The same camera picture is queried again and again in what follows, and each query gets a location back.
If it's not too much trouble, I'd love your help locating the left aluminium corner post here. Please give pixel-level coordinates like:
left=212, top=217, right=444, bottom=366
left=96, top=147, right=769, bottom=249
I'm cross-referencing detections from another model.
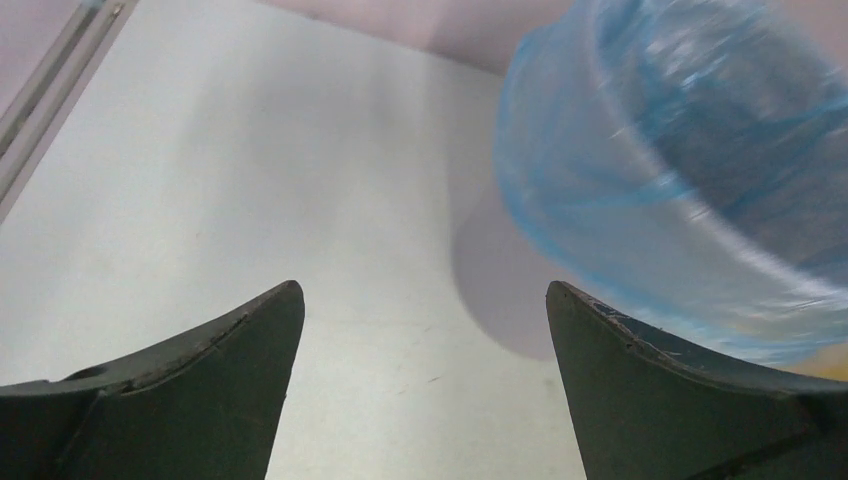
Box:
left=1, top=1, right=137, bottom=217

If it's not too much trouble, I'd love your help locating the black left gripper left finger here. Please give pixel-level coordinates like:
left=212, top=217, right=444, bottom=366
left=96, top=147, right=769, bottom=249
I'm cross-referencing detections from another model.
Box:
left=1, top=281, right=305, bottom=479

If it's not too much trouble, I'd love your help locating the blue translucent trash bag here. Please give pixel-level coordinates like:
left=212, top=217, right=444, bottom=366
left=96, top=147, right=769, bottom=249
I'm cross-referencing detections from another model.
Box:
left=493, top=0, right=848, bottom=367

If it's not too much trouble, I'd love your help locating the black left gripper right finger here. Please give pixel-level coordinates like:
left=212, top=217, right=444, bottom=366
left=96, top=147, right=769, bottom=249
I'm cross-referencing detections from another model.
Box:
left=546, top=281, right=847, bottom=479

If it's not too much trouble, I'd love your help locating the yellowish translucent trash bag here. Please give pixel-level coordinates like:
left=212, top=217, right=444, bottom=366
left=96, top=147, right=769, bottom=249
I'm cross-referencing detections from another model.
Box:
left=784, top=343, right=848, bottom=382

